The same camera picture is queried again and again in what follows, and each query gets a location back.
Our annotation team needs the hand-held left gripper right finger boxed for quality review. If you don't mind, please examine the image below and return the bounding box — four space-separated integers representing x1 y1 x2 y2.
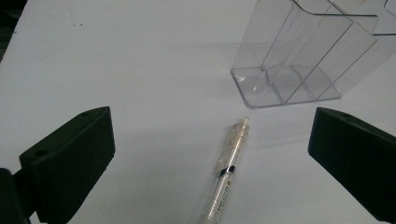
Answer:
307 106 396 224

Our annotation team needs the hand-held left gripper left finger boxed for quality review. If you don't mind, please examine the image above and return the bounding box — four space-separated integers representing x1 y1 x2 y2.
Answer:
19 105 116 224

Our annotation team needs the clear plastic organizer box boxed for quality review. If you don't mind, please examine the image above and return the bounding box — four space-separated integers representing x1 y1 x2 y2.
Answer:
230 0 396 110

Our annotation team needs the clear plastic pen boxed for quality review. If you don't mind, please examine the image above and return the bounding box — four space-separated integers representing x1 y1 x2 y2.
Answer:
199 116 251 224

